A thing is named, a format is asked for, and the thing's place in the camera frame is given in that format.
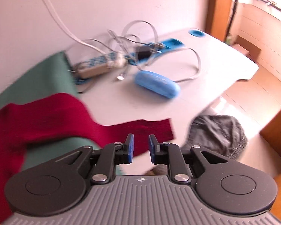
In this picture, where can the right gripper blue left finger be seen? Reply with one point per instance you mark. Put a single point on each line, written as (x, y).
(128, 149)

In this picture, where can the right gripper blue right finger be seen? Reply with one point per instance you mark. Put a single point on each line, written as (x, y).
(156, 153)

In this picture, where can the dark red knit sweater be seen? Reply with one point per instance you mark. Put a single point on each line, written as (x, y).
(58, 117)

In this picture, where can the blue glasses case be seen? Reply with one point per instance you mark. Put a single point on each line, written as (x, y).
(157, 84)

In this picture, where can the grey crumpled garment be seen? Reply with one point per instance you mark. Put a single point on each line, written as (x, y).
(222, 134)

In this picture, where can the white blue power strip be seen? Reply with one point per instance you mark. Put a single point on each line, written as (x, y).
(100, 65)

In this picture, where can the black power adapter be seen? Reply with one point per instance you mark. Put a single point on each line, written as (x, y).
(143, 52)

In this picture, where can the blue desk organizer tray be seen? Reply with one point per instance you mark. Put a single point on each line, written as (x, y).
(163, 47)

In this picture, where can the green table cloth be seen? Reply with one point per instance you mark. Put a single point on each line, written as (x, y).
(49, 77)

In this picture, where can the blue round desk grommet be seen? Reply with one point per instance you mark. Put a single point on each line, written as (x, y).
(196, 33)

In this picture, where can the wooden door frame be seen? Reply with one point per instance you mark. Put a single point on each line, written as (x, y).
(218, 12)

